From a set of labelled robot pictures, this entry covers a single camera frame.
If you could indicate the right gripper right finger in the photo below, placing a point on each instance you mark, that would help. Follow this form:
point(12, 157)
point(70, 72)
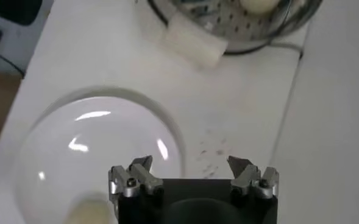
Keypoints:
point(246, 175)

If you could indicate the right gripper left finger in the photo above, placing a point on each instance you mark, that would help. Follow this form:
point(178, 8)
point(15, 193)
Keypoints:
point(136, 176)

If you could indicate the white steamed baozi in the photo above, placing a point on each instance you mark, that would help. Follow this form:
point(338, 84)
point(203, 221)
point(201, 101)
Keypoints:
point(258, 4)

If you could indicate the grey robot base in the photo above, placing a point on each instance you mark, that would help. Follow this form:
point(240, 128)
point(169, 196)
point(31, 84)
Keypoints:
point(14, 12)

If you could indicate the steel steamer pot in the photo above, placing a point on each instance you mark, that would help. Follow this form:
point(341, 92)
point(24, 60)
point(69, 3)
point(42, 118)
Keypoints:
point(194, 42)

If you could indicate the steel steamer basket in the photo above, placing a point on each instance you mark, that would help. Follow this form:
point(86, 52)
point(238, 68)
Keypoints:
point(228, 24)

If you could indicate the white plate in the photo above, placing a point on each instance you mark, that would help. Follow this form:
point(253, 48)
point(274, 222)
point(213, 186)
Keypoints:
point(106, 137)

